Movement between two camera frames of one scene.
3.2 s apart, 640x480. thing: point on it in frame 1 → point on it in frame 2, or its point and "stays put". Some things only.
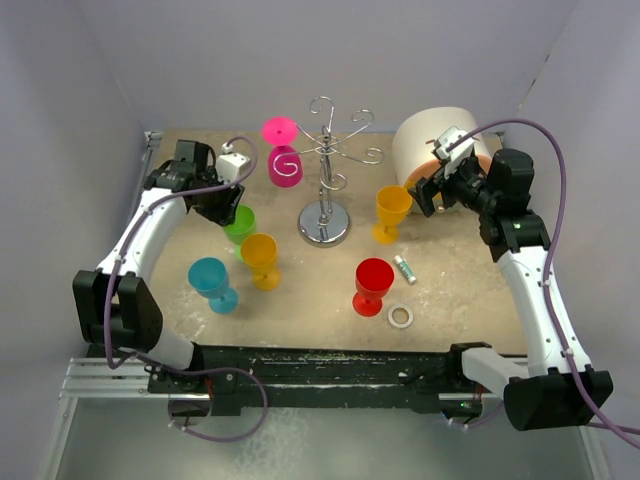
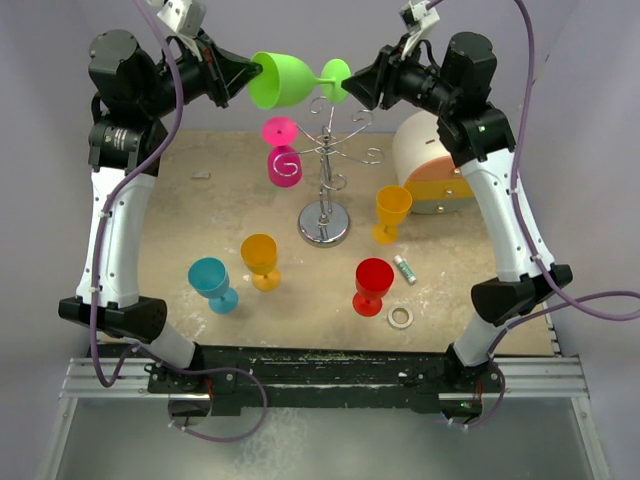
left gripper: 225,212 → 222,72
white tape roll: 401,306 stays put
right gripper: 427,187 → 382,76
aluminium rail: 94,378 stays put
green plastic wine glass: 239,231 → 287,81
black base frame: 226,378 stays put
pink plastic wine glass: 284,163 stays put
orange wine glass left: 260,252 stays put
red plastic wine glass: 374,278 stays put
